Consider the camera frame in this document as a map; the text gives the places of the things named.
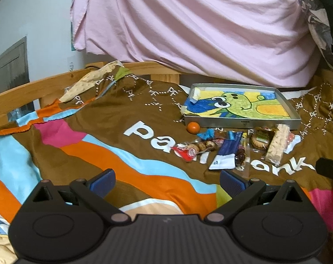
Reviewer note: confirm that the dark dried fruit packet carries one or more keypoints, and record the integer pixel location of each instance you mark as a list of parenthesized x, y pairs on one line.
[(242, 157)]

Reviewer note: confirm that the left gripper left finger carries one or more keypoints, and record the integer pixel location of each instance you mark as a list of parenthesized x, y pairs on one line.
[(91, 194)]

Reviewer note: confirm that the light blue candy wrapper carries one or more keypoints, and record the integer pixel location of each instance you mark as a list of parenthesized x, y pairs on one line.
[(209, 134)]

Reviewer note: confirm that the pink sausage white packet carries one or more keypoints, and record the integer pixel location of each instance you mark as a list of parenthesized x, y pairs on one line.
[(292, 141)]

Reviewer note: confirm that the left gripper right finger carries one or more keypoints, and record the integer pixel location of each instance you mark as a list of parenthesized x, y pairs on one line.
[(244, 194)]

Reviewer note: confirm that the grey patterned cloth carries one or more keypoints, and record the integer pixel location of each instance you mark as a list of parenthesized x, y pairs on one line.
[(318, 19)]

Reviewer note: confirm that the pink bed sheet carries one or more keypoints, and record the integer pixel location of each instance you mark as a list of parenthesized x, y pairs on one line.
[(263, 42)]

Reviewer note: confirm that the small orange mandarin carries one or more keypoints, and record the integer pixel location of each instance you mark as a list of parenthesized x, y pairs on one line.
[(193, 128)]

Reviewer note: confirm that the dark blue snack packet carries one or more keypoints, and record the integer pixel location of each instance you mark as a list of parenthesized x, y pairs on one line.
[(225, 158)]

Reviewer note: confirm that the silver metal tray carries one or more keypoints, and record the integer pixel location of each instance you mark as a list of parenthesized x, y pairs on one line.
[(241, 123)]

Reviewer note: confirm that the brown patterned blanket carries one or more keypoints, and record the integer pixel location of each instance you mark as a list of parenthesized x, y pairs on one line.
[(130, 126)]

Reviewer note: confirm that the red cookie snack packet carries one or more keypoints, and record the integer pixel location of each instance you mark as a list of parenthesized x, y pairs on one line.
[(189, 151)]

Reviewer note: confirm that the rice puff bar packet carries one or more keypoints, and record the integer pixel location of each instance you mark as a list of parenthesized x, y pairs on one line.
[(278, 144)]

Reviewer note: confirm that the colourful drawing paper liner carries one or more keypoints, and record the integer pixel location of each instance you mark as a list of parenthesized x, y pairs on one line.
[(234, 104)]

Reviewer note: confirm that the round biscuit clear packet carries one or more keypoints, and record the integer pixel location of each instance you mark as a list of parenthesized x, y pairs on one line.
[(261, 138)]

